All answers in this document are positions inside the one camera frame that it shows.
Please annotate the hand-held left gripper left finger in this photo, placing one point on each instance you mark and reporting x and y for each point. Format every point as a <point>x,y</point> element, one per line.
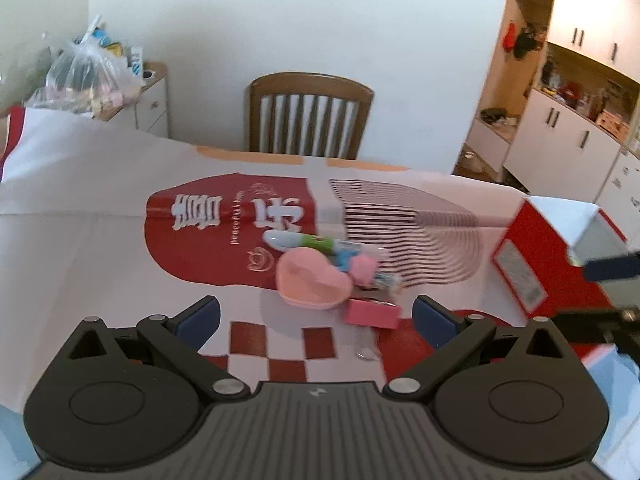
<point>200,317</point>

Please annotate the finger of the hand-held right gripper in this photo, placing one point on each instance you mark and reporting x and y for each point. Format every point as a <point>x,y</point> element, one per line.
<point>600,327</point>
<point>612,269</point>

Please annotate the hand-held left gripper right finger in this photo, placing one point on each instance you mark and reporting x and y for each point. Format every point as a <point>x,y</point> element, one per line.
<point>432,319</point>

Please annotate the pink rectangular box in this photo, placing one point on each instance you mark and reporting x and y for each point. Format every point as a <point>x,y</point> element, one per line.
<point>371,314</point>

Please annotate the grey cardboard box red rim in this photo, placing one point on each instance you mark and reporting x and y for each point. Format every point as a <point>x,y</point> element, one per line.
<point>540,240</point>

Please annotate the clear plastic wrapper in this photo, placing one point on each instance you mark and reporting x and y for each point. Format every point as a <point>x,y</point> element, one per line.
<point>387,284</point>

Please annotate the pink small cube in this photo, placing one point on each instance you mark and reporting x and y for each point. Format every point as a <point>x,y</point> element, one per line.
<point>363,270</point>

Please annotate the white sticker-covered shelf cabinet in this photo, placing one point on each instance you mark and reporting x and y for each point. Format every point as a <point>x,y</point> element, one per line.
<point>622,180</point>

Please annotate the blue small block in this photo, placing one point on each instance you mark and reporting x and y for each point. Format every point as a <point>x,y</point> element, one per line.
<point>345,260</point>

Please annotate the red white printed tablecloth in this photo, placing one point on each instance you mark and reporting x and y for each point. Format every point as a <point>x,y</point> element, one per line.
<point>100,260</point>

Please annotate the pink heart-shaped dish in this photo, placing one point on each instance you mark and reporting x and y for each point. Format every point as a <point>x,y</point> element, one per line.
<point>310,280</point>

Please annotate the white green pen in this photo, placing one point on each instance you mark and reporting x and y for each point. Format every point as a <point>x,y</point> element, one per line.
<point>295,241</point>

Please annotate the white shoe bench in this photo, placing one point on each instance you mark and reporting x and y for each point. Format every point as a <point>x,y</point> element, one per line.
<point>487,147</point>

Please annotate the white small drawer cabinet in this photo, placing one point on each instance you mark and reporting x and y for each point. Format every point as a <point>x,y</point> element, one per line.
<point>150,105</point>

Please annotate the brown wooden chair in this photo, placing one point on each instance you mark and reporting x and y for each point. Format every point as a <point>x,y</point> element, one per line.
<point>310,120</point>

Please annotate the black hanging bag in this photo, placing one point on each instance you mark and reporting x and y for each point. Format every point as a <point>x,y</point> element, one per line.
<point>529,41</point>

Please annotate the red hanging bag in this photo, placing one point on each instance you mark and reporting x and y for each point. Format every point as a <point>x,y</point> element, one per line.
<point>509,36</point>

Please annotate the clear plastic bag of goods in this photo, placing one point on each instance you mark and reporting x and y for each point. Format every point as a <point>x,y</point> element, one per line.
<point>85,75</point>

